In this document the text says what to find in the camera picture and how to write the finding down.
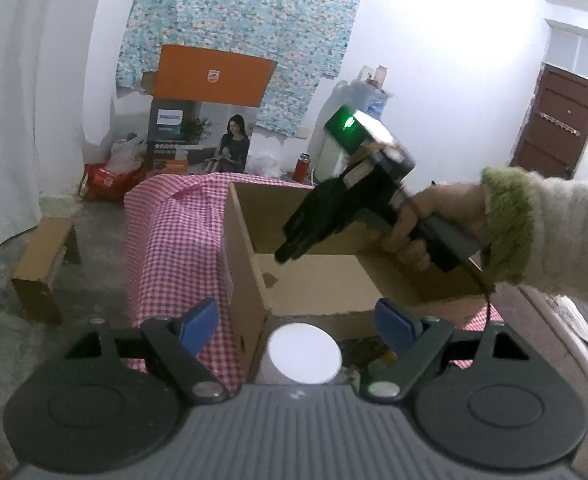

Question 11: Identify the pink checkered tablecloth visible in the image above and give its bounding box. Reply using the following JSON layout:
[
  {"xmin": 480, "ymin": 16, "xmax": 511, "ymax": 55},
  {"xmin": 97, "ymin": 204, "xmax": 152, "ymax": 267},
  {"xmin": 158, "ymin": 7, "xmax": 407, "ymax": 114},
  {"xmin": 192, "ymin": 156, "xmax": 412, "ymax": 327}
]
[{"xmin": 124, "ymin": 174, "xmax": 485, "ymax": 389}]

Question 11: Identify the red bag on floor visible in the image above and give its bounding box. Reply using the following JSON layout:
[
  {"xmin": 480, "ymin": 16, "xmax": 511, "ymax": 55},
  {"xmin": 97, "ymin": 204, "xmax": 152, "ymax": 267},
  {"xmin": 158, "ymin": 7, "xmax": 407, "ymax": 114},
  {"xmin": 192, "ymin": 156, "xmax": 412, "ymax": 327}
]
[{"xmin": 77, "ymin": 162, "xmax": 145, "ymax": 203}]

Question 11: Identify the orange Philips appliance box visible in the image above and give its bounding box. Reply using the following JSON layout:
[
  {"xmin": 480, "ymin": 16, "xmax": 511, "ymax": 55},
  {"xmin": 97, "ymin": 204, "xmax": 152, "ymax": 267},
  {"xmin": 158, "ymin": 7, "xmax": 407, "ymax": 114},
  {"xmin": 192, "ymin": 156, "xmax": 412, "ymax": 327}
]
[{"xmin": 146, "ymin": 44, "xmax": 277, "ymax": 176}]

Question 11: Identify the white curtain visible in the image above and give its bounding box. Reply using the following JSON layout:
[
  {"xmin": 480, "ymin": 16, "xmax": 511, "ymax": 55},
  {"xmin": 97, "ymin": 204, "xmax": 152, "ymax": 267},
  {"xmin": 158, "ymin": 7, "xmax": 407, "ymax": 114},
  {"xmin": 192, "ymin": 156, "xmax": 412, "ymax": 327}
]
[{"xmin": 0, "ymin": 0, "xmax": 98, "ymax": 245}]

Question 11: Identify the red thermos bottle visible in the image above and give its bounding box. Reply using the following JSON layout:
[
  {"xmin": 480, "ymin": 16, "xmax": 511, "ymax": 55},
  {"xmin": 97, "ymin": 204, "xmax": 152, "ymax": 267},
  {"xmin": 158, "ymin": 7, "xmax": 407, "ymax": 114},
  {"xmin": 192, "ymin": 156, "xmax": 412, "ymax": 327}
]
[{"xmin": 292, "ymin": 153, "xmax": 311, "ymax": 183}]

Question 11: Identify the floral blue hanging cloth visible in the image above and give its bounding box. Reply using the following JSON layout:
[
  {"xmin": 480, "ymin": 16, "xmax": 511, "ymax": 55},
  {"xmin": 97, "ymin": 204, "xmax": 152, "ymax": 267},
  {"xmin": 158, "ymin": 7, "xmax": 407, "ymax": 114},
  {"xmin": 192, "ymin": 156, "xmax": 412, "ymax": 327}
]
[{"xmin": 116, "ymin": 0, "xmax": 360, "ymax": 134}]

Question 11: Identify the brown wooden door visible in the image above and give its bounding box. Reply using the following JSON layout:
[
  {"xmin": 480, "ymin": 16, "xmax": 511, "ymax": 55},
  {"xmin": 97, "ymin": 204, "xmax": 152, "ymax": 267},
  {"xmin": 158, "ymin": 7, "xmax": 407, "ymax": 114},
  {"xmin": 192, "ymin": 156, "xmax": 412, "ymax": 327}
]
[{"xmin": 510, "ymin": 64, "xmax": 588, "ymax": 180}]

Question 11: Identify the white water dispenser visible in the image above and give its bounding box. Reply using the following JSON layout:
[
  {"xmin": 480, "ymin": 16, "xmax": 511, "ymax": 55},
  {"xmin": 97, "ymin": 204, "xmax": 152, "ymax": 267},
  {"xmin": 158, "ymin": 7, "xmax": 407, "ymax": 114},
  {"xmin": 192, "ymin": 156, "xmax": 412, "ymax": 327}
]
[{"xmin": 308, "ymin": 65, "xmax": 391, "ymax": 183}]

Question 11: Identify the white fuzzy green-cuffed sleeve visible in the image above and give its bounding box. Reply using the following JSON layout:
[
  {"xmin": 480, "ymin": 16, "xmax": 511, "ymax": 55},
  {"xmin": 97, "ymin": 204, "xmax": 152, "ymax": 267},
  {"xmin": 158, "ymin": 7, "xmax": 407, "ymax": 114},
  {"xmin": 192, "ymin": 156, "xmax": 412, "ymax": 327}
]
[{"xmin": 480, "ymin": 168, "xmax": 588, "ymax": 304}]

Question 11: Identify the small cardboard box on floor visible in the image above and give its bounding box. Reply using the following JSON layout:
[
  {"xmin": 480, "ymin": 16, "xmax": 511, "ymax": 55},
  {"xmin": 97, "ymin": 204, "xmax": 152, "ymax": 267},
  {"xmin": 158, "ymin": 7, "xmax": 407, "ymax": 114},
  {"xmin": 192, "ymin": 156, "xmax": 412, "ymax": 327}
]
[{"xmin": 12, "ymin": 217, "xmax": 81, "ymax": 325}]

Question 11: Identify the person's right hand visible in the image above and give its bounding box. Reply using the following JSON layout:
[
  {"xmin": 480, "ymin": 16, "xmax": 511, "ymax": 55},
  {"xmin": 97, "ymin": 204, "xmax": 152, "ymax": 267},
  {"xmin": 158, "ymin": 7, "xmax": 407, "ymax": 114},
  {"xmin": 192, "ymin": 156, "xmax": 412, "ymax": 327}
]
[{"xmin": 383, "ymin": 183, "xmax": 487, "ymax": 270}]

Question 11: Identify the open brown cardboard box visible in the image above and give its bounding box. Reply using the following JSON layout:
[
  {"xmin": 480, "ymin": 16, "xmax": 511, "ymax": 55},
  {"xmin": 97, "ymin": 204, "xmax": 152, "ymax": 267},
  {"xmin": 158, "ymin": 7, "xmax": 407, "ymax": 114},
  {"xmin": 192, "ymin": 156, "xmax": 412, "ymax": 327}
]
[{"xmin": 221, "ymin": 182, "xmax": 486, "ymax": 379}]

